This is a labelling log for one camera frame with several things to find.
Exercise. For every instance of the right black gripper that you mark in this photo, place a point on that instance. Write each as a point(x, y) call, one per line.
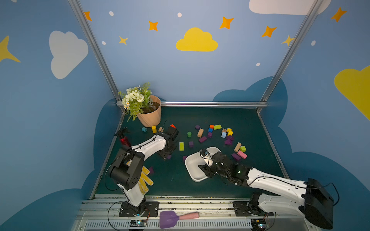
point(210, 165)

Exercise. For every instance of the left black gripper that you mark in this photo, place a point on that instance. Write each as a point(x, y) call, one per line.
point(167, 150)

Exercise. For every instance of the white plastic storage bin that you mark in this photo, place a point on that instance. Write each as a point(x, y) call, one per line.
point(198, 164)

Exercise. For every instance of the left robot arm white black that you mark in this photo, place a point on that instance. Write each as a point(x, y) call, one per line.
point(127, 168)

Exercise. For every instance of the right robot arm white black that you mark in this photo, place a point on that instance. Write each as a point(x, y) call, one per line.
point(314, 200)

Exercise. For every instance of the lime green tall brick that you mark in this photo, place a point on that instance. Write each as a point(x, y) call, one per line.
point(181, 146)

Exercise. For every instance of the pink brick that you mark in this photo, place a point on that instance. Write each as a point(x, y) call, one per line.
point(242, 154)

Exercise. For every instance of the tan brick right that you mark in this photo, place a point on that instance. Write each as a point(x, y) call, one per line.
point(237, 148)

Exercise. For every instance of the purple arch block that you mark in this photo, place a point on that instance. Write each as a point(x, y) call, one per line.
point(229, 140)

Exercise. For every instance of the tan wooden brick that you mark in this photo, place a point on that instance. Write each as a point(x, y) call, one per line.
point(200, 133)

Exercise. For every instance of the yellow notched block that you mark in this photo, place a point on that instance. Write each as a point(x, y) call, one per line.
point(229, 132)

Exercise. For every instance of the lime green flat brick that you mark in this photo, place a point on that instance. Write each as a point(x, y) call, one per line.
point(217, 127)

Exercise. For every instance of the red spray bottle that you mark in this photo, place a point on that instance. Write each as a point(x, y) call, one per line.
point(121, 135)

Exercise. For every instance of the potted plant terracotta pot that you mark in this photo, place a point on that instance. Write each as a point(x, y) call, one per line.
point(139, 103)

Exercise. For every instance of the yellow work glove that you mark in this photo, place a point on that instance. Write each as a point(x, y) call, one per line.
point(145, 181)

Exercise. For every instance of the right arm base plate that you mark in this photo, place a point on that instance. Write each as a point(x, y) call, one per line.
point(249, 209)

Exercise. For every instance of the purple toy shovel pink handle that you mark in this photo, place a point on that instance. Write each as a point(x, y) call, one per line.
point(169, 219)

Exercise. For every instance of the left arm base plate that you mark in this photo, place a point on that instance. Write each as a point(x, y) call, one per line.
point(143, 210)

